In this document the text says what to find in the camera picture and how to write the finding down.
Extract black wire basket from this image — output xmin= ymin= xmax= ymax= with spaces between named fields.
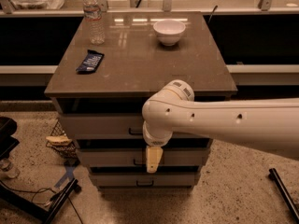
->
xmin=46 ymin=121 xmax=77 ymax=159

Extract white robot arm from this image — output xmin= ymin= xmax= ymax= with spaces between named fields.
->
xmin=142 ymin=80 xmax=299 ymax=173

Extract sponge in basket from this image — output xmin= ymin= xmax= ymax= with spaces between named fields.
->
xmin=46 ymin=135 xmax=72 ymax=147

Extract grey drawer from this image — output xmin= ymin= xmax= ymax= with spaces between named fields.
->
xmin=77 ymin=148 xmax=209 ymax=167
xmin=90 ymin=172 xmax=200 ymax=188
xmin=59 ymin=114 xmax=143 ymax=140

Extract clear plastic water bottle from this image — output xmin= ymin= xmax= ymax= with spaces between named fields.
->
xmin=83 ymin=0 xmax=105 ymax=45

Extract white ceramic bowl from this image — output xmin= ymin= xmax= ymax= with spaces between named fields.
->
xmin=153 ymin=19 xmax=186 ymax=46

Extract small bottle on floor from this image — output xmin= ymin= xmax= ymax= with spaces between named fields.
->
xmin=0 ymin=159 xmax=20 ymax=178

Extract blue tape cross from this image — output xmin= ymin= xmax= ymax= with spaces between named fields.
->
xmin=54 ymin=166 xmax=76 ymax=189

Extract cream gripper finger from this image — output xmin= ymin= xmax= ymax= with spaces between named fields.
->
xmin=146 ymin=147 xmax=163 ymax=174

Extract black bar right floor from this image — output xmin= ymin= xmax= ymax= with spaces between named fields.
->
xmin=268 ymin=168 xmax=299 ymax=224

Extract grey drawer cabinet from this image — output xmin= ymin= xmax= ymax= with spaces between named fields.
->
xmin=45 ymin=12 xmax=236 ymax=176

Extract black stand leg left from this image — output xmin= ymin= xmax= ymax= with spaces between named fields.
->
xmin=0 ymin=178 xmax=78 ymax=224

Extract black chair base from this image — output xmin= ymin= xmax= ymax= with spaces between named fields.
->
xmin=0 ymin=117 xmax=19 ymax=160

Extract black floor cable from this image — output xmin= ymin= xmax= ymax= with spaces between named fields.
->
xmin=0 ymin=180 xmax=84 ymax=224

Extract blue snack bar wrapper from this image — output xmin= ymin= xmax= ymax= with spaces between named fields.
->
xmin=76 ymin=49 xmax=105 ymax=74

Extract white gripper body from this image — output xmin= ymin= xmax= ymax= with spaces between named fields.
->
xmin=143 ymin=121 xmax=173 ymax=147

